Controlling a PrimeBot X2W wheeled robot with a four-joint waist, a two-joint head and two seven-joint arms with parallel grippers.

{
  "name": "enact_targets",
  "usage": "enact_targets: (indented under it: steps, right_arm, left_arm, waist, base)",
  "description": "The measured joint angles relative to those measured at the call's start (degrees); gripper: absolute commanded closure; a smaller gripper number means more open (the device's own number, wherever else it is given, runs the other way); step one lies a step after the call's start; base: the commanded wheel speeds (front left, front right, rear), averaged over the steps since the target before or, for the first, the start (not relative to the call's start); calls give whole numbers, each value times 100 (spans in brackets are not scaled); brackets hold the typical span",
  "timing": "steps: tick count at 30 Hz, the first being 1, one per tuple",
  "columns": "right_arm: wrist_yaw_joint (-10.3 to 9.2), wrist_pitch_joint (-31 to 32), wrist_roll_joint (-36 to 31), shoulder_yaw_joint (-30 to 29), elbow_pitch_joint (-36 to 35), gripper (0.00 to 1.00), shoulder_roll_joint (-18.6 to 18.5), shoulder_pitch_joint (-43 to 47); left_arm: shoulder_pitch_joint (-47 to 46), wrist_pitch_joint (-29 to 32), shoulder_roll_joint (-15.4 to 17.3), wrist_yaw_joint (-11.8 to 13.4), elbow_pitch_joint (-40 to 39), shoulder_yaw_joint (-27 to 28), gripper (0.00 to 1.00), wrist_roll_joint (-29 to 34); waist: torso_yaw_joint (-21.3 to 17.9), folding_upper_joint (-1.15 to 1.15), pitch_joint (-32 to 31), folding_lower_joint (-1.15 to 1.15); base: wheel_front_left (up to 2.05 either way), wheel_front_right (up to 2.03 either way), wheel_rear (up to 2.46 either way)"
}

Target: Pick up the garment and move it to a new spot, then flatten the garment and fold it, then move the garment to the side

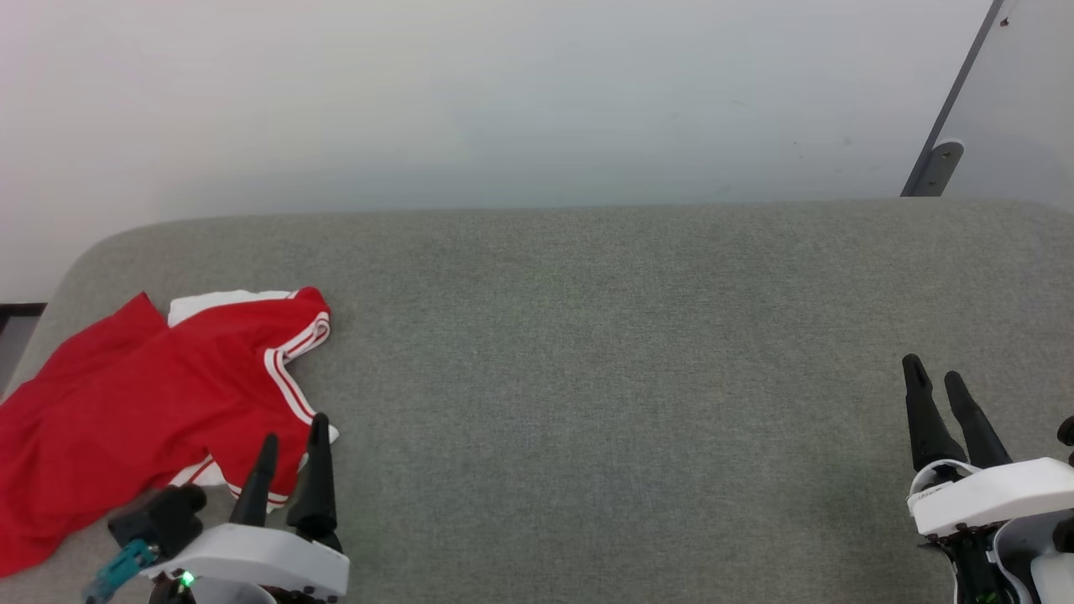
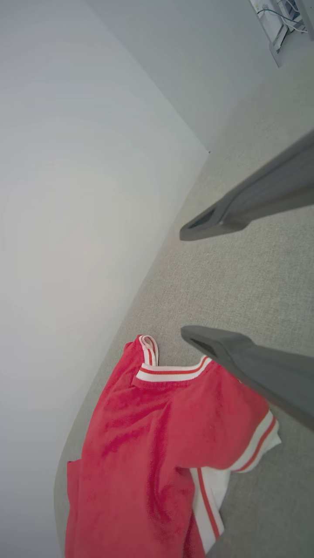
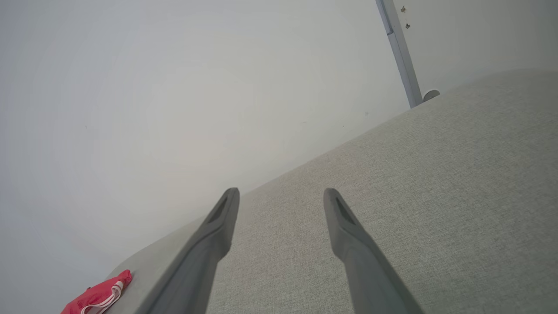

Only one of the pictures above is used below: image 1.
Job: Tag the grey fabric sofa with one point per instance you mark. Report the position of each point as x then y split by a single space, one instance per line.
587 377

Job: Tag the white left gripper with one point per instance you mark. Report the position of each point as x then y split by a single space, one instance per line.
252 558

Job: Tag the red and white shirt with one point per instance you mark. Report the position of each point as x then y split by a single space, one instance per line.
126 394

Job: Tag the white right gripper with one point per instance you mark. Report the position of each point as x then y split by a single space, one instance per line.
990 495

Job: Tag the grey post foot bracket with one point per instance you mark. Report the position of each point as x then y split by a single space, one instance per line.
940 168

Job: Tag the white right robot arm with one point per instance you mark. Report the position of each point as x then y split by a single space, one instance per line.
1028 558

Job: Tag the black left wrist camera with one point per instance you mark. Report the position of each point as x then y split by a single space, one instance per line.
164 516

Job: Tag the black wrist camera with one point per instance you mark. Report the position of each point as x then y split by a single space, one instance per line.
1067 430
164 516

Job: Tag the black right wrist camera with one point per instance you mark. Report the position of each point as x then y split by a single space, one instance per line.
1067 430

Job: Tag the pale partition panel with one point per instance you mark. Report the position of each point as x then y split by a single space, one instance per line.
1024 101

